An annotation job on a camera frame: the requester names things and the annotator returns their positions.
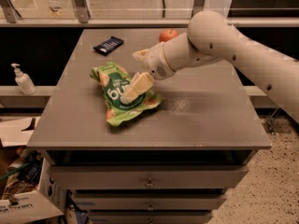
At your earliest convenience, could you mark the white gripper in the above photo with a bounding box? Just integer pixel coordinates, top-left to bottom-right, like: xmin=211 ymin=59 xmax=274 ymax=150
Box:
xmin=121 ymin=42 xmax=175 ymax=104

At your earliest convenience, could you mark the green chip bag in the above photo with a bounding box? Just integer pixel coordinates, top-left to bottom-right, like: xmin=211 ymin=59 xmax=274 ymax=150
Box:
xmin=90 ymin=62 xmax=163 ymax=127

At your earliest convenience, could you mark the dark blue rxbar wrapper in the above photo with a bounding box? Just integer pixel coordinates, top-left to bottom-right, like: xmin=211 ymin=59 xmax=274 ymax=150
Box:
xmin=93 ymin=36 xmax=123 ymax=56

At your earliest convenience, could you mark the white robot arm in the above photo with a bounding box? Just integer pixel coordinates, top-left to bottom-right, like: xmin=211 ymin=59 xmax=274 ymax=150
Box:
xmin=133 ymin=10 xmax=299 ymax=122

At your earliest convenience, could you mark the red apple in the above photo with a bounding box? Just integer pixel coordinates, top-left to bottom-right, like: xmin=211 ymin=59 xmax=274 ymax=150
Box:
xmin=159 ymin=29 xmax=178 ymax=42

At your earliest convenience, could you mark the grey drawer cabinet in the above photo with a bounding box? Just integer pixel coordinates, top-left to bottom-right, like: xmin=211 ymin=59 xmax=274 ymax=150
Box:
xmin=29 ymin=29 xmax=270 ymax=224

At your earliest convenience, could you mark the top drawer knob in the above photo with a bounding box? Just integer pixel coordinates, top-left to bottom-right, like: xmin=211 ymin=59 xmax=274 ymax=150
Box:
xmin=145 ymin=178 xmax=155 ymax=189

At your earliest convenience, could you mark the drawer knob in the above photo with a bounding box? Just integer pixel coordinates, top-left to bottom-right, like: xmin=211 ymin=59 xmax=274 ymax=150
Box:
xmin=145 ymin=178 xmax=155 ymax=189
xmin=147 ymin=203 xmax=155 ymax=211

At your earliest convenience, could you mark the white pump bottle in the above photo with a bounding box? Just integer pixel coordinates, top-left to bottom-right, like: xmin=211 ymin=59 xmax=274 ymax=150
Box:
xmin=11 ymin=63 xmax=36 ymax=95

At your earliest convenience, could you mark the middle drawer knob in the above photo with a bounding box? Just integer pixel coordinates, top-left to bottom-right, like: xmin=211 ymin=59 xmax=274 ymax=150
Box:
xmin=147 ymin=203 xmax=155 ymax=211

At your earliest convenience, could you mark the flat white cardboard sheet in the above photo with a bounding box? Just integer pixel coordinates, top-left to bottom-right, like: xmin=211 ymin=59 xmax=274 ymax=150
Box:
xmin=0 ymin=117 xmax=39 ymax=147

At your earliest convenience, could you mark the white cardboard box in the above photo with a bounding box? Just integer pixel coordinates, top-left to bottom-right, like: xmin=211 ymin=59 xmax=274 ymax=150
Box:
xmin=0 ymin=151 xmax=65 ymax=224

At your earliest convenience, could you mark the metal railing post far left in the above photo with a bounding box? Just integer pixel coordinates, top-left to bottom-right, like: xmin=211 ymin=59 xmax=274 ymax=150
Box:
xmin=0 ymin=0 xmax=21 ymax=23

